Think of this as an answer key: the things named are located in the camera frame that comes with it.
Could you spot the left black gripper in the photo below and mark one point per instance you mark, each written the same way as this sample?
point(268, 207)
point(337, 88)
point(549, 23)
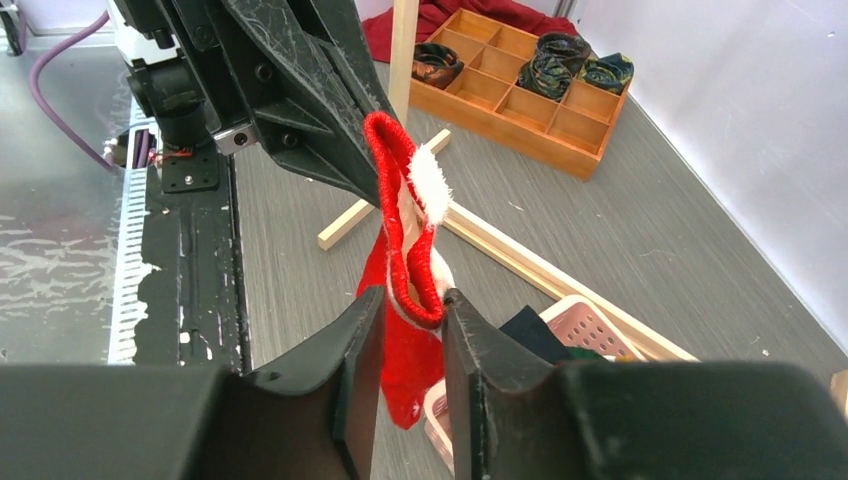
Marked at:
point(296, 76)

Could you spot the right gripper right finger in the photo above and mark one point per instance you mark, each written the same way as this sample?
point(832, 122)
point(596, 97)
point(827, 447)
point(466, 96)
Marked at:
point(508, 412)

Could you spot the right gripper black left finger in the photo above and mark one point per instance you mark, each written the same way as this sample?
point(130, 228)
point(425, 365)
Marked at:
point(312, 411)

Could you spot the red santa sock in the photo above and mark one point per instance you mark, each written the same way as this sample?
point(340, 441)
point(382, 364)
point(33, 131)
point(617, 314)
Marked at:
point(414, 199)

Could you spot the pink plastic basket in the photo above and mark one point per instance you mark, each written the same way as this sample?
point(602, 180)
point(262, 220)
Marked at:
point(600, 337)

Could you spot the rolled black orange sock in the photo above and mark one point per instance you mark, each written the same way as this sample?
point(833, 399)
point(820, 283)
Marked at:
point(436, 65)

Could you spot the rolled dark green sock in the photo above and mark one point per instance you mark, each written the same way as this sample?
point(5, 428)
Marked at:
point(545, 75)

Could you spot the wooden compartment tray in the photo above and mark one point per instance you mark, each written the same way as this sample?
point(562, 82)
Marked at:
point(570, 135)

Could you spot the rolled teal sock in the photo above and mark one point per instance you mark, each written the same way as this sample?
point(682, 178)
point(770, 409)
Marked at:
point(611, 73)

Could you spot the wooden drying rack frame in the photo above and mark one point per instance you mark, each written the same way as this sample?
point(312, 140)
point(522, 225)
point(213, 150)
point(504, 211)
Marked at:
point(647, 235)

